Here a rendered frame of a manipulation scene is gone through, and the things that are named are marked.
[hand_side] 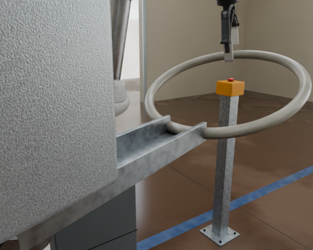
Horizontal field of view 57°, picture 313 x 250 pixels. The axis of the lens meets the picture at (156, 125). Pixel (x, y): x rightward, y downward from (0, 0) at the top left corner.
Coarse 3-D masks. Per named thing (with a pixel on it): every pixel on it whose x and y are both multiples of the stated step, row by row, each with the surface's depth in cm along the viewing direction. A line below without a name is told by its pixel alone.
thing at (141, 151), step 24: (168, 120) 78; (120, 144) 64; (144, 144) 70; (168, 144) 59; (192, 144) 68; (120, 168) 49; (144, 168) 54; (120, 192) 50; (72, 216) 42; (24, 240) 36
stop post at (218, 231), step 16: (224, 80) 177; (224, 96) 175; (224, 112) 177; (224, 144) 182; (224, 160) 184; (224, 176) 186; (224, 192) 190; (224, 208) 195; (224, 224) 199; (224, 240) 197
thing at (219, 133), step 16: (192, 64) 107; (288, 64) 89; (160, 80) 100; (304, 80) 79; (304, 96) 73; (288, 112) 70; (176, 128) 75; (208, 128) 71; (224, 128) 70; (240, 128) 69; (256, 128) 69
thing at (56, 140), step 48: (0, 0) 25; (48, 0) 28; (96, 0) 33; (0, 48) 26; (48, 48) 29; (96, 48) 34; (0, 96) 26; (48, 96) 30; (96, 96) 35; (0, 144) 27; (48, 144) 31; (96, 144) 37; (0, 192) 28; (48, 192) 32; (96, 192) 39; (0, 240) 29
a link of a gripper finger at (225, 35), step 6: (222, 12) 91; (228, 12) 90; (222, 18) 92; (228, 18) 91; (222, 24) 92; (228, 24) 92; (222, 30) 93; (228, 30) 92; (222, 36) 93; (228, 36) 92; (222, 42) 93; (228, 42) 93
